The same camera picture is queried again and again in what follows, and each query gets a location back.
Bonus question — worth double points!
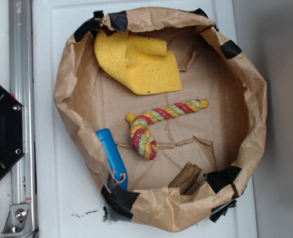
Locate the yellow cloth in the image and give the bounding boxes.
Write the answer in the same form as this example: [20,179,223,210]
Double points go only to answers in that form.
[94,30,182,95]

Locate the brown paper bag bin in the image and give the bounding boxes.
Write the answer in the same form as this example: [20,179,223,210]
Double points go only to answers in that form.
[54,7,267,232]

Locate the brown wooden block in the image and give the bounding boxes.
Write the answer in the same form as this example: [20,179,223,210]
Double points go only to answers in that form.
[168,162,202,195]

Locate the multicolour rope toy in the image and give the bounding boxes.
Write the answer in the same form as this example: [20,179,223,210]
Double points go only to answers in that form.
[125,99,209,160]

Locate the blue plastic handle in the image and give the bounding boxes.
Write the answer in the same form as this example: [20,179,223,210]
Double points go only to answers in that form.
[96,128,128,190]

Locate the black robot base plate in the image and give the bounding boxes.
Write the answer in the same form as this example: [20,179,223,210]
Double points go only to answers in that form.
[0,85,25,181]

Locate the aluminium extrusion rail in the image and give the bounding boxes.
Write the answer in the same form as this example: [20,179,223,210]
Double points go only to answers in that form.
[8,0,38,238]

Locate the metal corner bracket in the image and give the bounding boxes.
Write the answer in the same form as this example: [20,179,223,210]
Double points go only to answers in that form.
[0,204,33,238]

